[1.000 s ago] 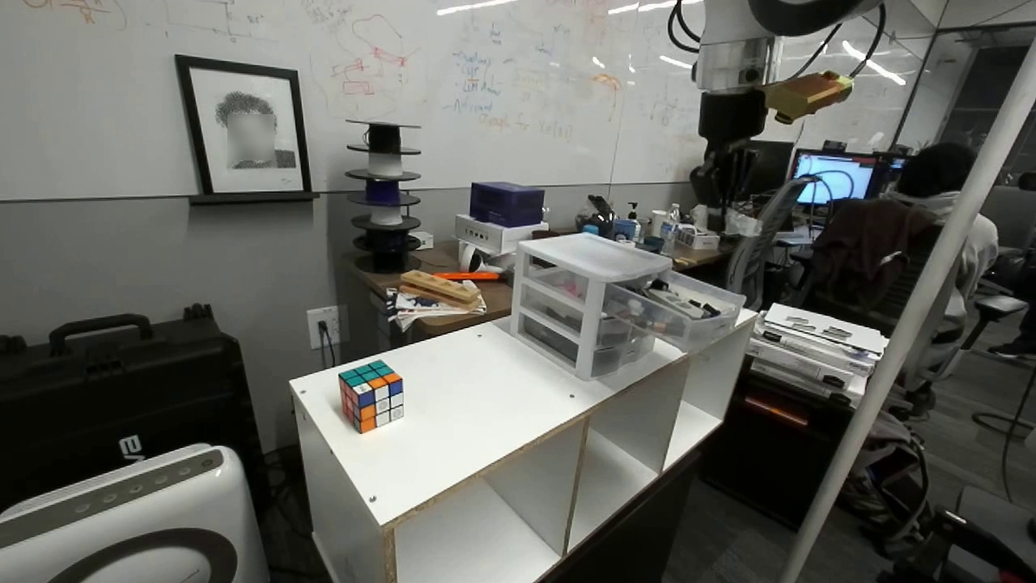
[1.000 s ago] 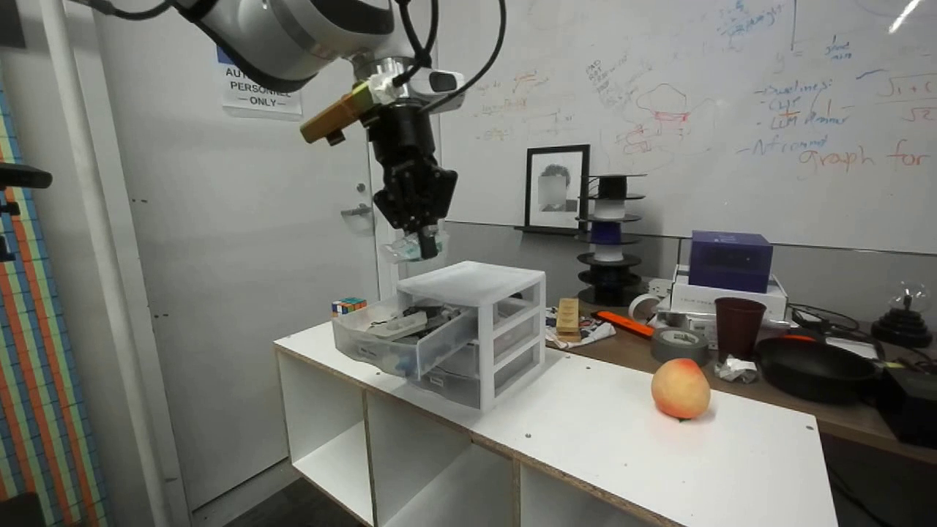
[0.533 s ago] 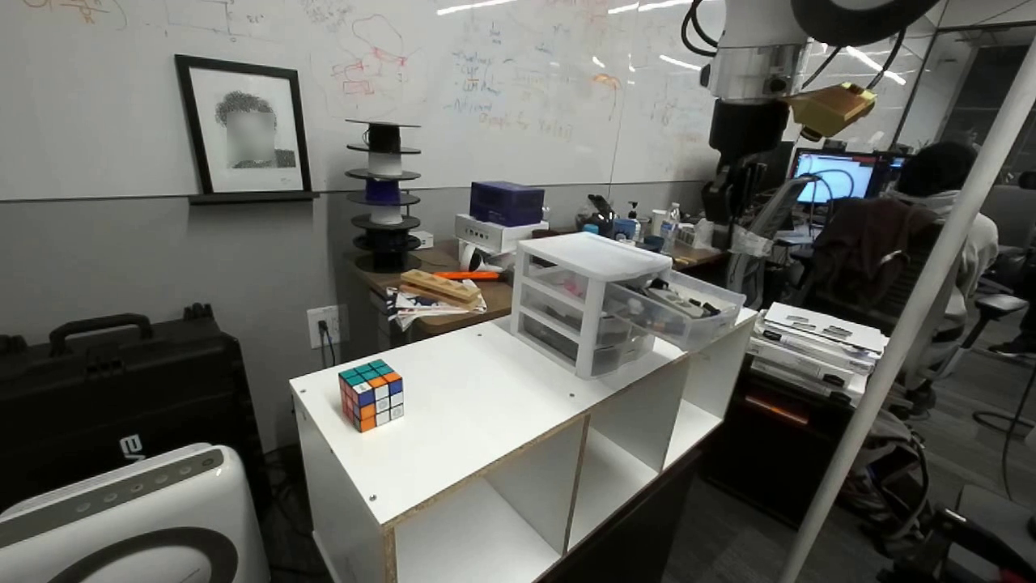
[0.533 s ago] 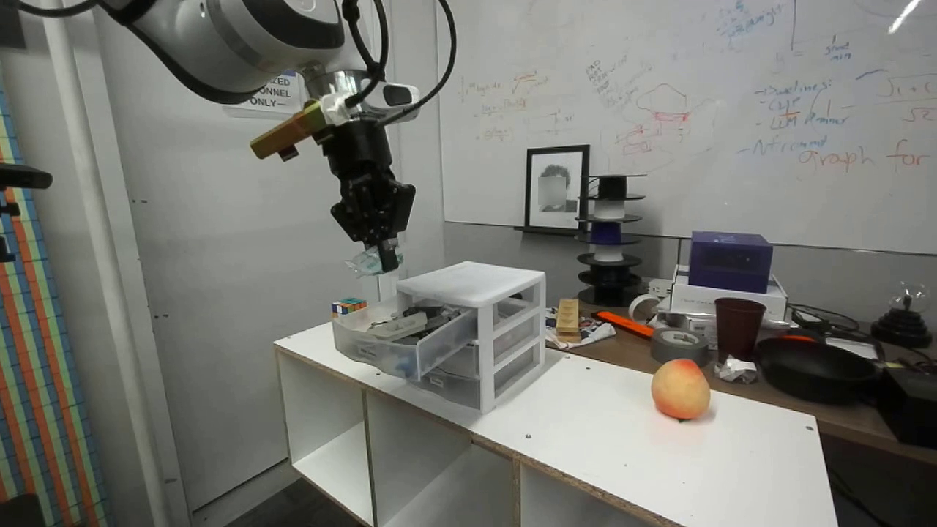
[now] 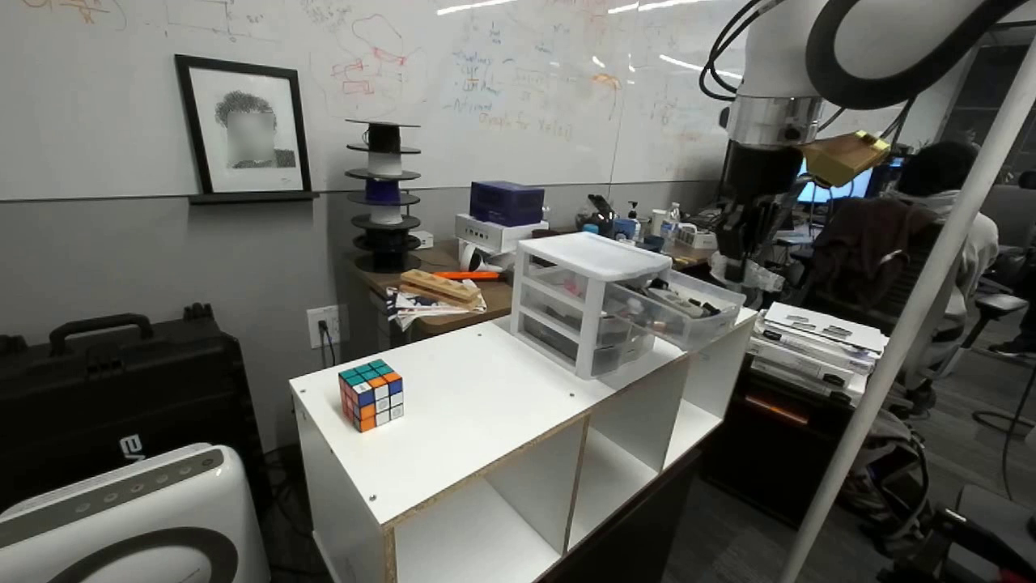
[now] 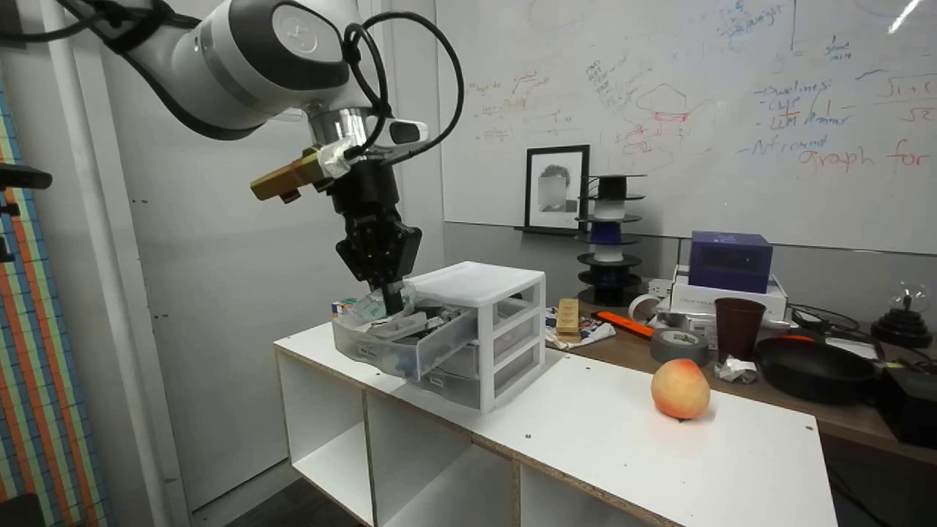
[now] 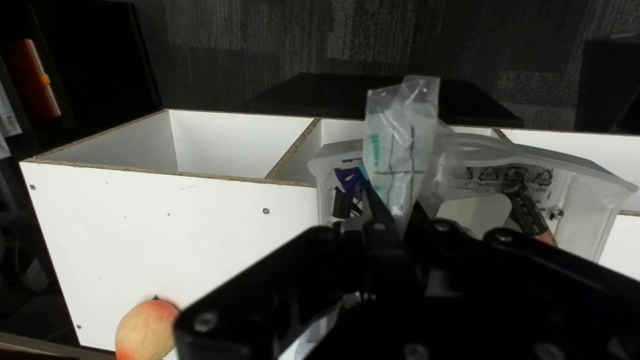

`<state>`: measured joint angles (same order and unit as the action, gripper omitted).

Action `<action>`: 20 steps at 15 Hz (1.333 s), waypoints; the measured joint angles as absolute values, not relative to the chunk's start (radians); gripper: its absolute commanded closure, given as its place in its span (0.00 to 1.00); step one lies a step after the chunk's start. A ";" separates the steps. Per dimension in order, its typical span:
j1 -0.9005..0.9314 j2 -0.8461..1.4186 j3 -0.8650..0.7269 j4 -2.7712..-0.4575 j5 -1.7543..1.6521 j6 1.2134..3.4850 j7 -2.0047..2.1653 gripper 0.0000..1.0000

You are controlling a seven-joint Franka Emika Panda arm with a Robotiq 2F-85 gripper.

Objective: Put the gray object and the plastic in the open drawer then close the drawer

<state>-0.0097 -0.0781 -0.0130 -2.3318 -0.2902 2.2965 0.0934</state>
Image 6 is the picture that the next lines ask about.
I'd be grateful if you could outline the dark red plastic cup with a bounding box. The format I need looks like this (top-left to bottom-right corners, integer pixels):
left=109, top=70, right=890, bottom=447
left=714, top=298, right=765, bottom=361

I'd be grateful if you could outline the clear plastic wrapper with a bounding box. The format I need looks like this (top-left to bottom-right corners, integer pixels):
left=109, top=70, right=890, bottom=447
left=335, top=294, right=388, bottom=327

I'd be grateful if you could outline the grey tape roll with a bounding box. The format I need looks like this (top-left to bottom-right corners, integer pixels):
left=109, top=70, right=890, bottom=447
left=651, top=327, right=711, bottom=367

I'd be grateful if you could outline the black frying pan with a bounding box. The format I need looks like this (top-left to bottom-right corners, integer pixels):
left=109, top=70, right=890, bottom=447
left=757, top=336, right=882, bottom=405

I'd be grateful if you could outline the white plastic drawer unit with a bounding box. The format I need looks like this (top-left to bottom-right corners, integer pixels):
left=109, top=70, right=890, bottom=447
left=408, top=261, right=544, bottom=414

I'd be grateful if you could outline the orange peach fruit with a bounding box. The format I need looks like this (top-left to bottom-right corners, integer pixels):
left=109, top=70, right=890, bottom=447
left=651, top=361, right=711, bottom=421

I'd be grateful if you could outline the black disc stack stand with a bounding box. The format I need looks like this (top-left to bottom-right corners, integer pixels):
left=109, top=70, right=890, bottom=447
left=581, top=175, right=645, bottom=307

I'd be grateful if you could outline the framed portrait picture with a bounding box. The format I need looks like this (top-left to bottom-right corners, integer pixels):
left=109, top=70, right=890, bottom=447
left=524, top=143, right=590, bottom=235

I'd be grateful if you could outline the wooden block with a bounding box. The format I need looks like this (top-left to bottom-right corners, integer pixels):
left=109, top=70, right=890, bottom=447
left=557, top=298, right=584, bottom=339

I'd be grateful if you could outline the white box under purple box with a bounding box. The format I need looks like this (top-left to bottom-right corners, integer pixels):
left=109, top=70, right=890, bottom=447
left=670, top=274, right=789, bottom=324

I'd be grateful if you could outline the gray object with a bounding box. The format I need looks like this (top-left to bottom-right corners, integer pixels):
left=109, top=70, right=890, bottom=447
left=372, top=307, right=461, bottom=339

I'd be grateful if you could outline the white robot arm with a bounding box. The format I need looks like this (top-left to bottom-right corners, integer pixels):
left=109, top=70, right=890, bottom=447
left=60, top=0, right=427, bottom=314

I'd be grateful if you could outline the white shelf cabinet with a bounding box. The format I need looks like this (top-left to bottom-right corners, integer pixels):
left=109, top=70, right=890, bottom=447
left=276, top=324, right=839, bottom=527

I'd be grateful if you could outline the orange tool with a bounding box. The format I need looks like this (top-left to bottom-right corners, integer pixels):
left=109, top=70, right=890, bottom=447
left=594, top=311, right=653, bottom=339

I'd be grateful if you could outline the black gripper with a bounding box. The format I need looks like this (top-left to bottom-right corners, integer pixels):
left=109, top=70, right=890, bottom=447
left=331, top=160, right=423, bottom=317

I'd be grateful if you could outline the open clear top drawer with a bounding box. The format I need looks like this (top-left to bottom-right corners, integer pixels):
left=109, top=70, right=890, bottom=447
left=331, top=307, right=475, bottom=380

